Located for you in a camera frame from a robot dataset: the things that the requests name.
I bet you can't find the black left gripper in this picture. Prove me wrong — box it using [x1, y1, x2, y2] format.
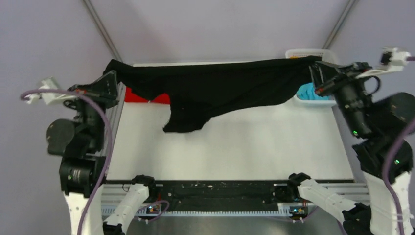
[68, 68, 121, 148]

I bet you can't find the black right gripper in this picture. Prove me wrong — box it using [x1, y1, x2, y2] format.
[307, 58, 373, 137]

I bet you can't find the black t shirt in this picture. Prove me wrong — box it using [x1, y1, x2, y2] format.
[105, 56, 320, 133]

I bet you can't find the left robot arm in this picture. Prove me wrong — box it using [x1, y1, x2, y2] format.
[46, 70, 157, 235]

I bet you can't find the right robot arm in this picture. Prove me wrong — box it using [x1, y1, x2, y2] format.
[287, 62, 415, 235]

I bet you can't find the red folded t shirt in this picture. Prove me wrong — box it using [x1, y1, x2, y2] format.
[124, 88, 171, 105]

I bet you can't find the white plastic laundry basket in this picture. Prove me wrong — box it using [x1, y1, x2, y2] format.
[285, 48, 339, 108]

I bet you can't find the light blue t shirt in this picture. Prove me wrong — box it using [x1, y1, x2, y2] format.
[296, 83, 330, 100]

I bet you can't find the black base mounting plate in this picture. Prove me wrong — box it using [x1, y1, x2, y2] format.
[103, 180, 356, 213]

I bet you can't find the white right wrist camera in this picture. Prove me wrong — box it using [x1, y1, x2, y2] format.
[356, 47, 415, 79]

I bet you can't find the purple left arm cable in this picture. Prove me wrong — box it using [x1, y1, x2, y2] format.
[20, 89, 171, 235]

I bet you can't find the aluminium frame rail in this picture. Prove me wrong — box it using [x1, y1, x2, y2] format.
[101, 179, 370, 222]

